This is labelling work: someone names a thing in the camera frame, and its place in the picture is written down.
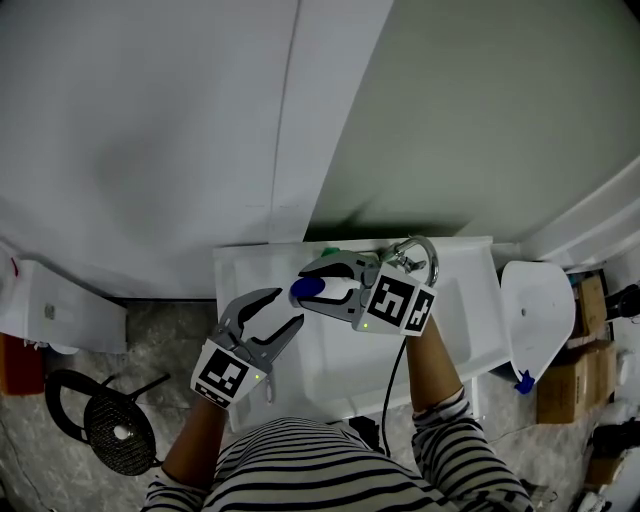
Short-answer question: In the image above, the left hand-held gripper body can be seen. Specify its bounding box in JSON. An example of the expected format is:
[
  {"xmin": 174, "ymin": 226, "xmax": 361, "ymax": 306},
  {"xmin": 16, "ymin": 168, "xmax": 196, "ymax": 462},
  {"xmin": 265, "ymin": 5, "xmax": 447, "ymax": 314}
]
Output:
[{"xmin": 188, "ymin": 325, "xmax": 275, "ymax": 410}]

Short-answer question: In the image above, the large cardboard box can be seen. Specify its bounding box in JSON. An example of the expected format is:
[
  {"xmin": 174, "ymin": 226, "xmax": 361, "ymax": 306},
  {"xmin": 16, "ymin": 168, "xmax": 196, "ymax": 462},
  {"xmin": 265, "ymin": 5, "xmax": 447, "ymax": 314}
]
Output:
[{"xmin": 537, "ymin": 339, "xmax": 619, "ymax": 425}]

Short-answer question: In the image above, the black waist pouch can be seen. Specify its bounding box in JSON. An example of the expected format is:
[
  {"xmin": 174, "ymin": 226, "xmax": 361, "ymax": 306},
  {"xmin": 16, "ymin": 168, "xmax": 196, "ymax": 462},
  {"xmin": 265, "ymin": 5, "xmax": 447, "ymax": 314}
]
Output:
[{"xmin": 349, "ymin": 417, "xmax": 386, "ymax": 451}]

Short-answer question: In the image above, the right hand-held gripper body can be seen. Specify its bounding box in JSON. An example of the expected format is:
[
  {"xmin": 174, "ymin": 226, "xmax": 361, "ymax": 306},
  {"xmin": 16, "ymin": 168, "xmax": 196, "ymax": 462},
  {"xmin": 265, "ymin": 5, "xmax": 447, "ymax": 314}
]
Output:
[{"xmin": 344, "ymin": 254, "xmax": 437, "ymax": 338}]

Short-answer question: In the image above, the orange box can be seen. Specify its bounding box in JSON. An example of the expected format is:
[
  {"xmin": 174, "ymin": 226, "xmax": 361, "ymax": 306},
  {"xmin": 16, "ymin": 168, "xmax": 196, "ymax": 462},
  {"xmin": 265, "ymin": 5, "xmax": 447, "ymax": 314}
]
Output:
[{"xmin": 0, "ymin": 332, "xmax": 46, "ymax": 396}]

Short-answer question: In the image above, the chrome faucet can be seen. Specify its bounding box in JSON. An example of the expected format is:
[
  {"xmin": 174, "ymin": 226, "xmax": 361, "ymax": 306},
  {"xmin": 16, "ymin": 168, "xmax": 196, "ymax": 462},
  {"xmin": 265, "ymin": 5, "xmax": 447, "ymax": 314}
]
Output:
[{"xmin": 382, "ymin": 234, "xmax": 440, "ymax": 289}]

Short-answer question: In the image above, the person in striped shirt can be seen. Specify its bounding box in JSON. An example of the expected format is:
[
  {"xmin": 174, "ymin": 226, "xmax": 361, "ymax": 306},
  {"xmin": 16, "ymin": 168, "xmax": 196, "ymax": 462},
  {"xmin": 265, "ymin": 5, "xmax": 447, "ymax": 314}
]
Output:
[{"xmin": 142, "ymin": 387, "xmax": 536, "ymax": 512}]

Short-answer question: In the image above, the person's right forearm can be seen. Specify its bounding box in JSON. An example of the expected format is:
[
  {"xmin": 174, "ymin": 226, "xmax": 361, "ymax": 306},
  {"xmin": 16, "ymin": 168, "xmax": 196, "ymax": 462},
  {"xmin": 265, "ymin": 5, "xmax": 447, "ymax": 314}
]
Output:
[{"xmin": 404, "ymin": 317, "xmax": 464, "ymax": 414}]

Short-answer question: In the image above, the black device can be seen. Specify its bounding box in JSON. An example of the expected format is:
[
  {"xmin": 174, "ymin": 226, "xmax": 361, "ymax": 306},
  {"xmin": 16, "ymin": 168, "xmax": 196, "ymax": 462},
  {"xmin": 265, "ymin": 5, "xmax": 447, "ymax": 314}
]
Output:
[{"xmin": 603, "ymin": 283, "xmax": 640, "ymax": 321}]

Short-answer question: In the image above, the white sink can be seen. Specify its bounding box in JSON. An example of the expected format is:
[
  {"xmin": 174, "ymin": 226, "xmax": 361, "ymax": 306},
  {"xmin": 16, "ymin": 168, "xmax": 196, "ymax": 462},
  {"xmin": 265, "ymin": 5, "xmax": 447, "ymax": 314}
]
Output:
[{"xmin": 213, "ymin": 235, "xmax": 504, "ymax": 434}]

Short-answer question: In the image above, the blue cup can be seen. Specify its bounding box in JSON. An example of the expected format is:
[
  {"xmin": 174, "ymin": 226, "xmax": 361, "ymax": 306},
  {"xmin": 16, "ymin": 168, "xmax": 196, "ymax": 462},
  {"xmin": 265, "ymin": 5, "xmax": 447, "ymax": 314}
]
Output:
[{"xmin": 291, "ymin": 277, "xmax": 326, "ymax": 301}]

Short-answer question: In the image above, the white loose ceramic basin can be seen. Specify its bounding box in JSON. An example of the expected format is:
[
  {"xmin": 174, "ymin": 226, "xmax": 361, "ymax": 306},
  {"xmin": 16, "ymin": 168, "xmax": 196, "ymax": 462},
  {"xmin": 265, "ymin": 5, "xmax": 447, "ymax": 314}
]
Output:
[{"xmin": 499, "ymin": 259, "xmax": 576, "ymax": 384}]

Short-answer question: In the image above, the white box unit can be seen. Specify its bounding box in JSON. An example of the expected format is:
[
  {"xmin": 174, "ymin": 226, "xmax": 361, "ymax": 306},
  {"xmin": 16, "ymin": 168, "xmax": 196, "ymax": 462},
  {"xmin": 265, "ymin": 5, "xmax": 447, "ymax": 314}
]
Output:
[{"xmin": 14, "ymin": 259, "xmax": 129, "ymax": 354}]

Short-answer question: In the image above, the black cable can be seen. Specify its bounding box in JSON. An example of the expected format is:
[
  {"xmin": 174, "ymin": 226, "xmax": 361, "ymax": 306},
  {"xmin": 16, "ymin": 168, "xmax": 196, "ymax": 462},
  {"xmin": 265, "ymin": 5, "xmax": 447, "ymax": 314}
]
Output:
[{"xmin": 382, "ymin": 337, "xmax": 409, "ymax": 456}]

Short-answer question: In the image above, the person's left forearm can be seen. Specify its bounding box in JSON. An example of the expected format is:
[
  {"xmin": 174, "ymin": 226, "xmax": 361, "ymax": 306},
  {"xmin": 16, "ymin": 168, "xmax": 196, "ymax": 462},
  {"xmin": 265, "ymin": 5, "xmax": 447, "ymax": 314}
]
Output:
[{"xmin": 162, "ymin": 397, "xmax": 229, "ymax": 491}]

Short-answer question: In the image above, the black mesh stool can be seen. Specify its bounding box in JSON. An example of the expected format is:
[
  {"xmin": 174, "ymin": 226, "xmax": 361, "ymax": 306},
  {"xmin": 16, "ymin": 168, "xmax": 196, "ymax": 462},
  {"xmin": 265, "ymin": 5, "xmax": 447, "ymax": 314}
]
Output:
[{"xmin": 44, "ymin": 368, "xmax": 171, "ymax": 476}]

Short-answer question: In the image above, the small cardboard box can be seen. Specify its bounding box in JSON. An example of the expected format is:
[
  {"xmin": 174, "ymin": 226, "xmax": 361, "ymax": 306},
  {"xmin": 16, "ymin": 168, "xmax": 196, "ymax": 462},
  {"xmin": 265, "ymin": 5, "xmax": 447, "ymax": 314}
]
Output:
[{"xmin": 574, "ymin": 274, "xmax": 609, "ymax": 341}]

